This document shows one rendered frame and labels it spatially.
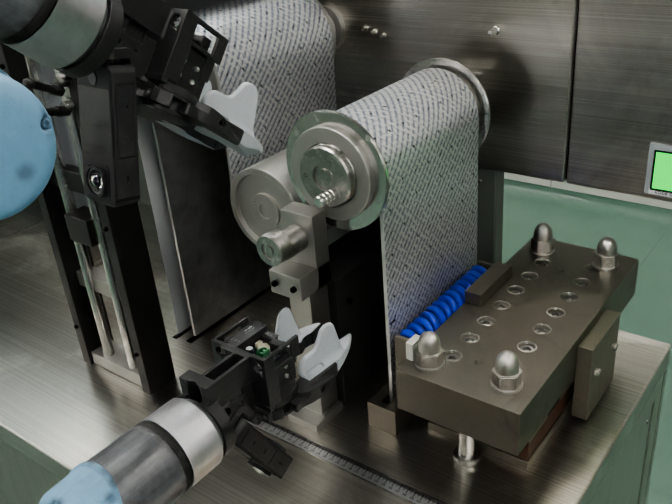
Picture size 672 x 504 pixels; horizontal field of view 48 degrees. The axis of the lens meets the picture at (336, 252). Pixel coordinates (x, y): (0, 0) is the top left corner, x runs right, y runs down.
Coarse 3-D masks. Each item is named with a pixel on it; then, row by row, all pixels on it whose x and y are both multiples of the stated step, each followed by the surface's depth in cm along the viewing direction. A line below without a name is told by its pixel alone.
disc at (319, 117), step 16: (320, 112) 86; (336, 112) 84; (304, 128) 88; (352, 128) 84; (288, 144) 91; (368, 144) 83; (288, 160) 92; (384, 160) 83; (384, 176) 84; (384, 192) 85; (368, 208) 87; (336, 224) 92; (352, 224) 90; (368, 224) 88
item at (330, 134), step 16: (320, 128) 85; (336, 128) 85; (304, 144) 88; (336, 144) 85; (352, 144) 83; (352, 160) 84; (368, 160) 84; (368, 176) 84; (304, 192) 91; (368, 192) 85; (336, 208) 89; (352, 208) 87
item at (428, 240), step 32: (448, 192) 99; (384, 224) 88; (416, 224) 94; (448, 224) 101; (384, 256) 90; (416, 256) 96; (448, 256) 103; (384, 288) 92; (416, 288) 98; (448, 288) 106
